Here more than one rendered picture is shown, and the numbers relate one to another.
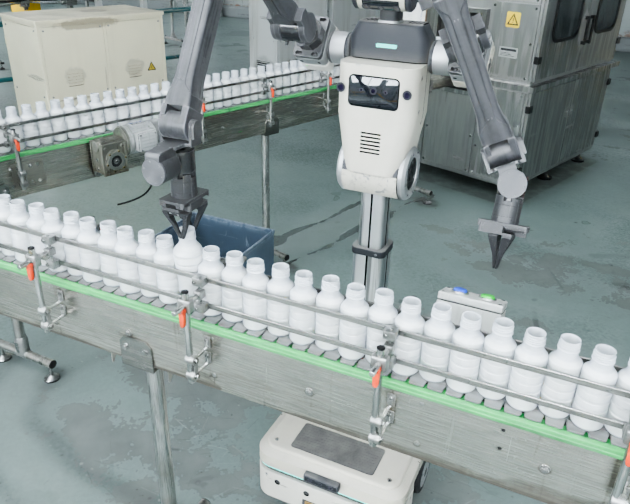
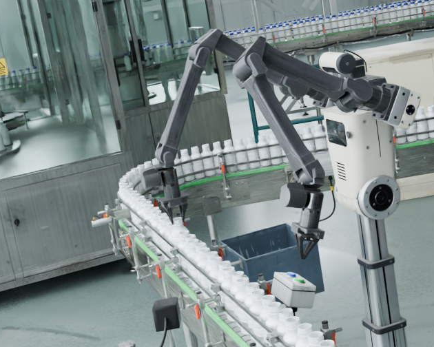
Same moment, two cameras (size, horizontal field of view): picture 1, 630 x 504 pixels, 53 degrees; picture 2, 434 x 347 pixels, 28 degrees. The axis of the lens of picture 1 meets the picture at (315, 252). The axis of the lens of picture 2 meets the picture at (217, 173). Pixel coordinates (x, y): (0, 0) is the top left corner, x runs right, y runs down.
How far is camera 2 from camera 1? 2.15 m
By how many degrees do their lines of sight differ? 47
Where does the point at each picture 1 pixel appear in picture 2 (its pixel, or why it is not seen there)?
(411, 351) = (228, 303)
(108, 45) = not seen: outside the picture
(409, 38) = not seen: hidden behind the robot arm
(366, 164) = (342, 188)
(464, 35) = (260, 102)
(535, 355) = (253, 306)
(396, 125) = (348, 158)
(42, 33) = (370, 69)
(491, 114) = (288, 151)
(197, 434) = not seen: outside the picture
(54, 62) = not seen: hidden behind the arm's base
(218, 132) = (419, 162)
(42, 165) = (246, 184)
